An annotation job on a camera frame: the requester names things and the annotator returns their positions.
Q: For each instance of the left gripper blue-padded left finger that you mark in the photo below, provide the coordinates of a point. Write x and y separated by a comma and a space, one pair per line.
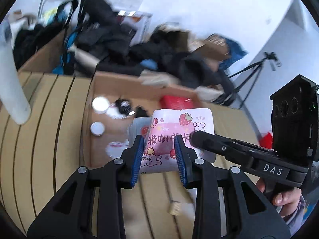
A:
132, 159

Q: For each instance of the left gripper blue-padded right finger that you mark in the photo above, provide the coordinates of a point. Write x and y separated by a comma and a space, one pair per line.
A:
185, 157

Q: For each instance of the pink strawberry tissue pack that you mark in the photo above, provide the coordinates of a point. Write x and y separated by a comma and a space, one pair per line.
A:
159, 132

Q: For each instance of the small tan eraser box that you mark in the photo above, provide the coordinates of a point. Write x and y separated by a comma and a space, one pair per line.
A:
174, 208

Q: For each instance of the red book box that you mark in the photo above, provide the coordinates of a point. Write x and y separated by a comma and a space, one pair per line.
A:
178, 103

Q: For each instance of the right hand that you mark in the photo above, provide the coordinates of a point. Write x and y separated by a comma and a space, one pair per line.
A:
290, 202

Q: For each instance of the red bucket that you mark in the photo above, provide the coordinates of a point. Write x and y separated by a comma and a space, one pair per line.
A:
266, 141

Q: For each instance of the shallow cardboard tray box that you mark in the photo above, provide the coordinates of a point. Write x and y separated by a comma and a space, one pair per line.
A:
103, 136

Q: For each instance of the blue cloth with woven basket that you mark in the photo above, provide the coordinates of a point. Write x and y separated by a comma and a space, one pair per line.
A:
236, 53

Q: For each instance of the open brown cardboard box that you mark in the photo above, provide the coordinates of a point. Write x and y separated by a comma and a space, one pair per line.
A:
213, 47

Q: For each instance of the pile of black clothes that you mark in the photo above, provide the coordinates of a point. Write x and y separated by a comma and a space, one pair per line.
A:
109, 42

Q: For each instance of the large cardboard box left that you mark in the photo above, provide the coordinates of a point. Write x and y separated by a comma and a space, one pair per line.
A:
47, 58

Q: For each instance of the white thermos bottle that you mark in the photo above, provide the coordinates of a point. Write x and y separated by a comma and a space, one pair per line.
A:
12, 95

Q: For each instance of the white printed appliance box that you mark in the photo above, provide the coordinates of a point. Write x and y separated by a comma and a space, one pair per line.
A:
139, 21

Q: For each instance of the black camera tripod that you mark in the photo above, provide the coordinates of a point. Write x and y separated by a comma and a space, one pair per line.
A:
256, 69

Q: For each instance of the black luggage trolley handle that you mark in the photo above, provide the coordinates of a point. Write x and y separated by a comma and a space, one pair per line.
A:
81, 15

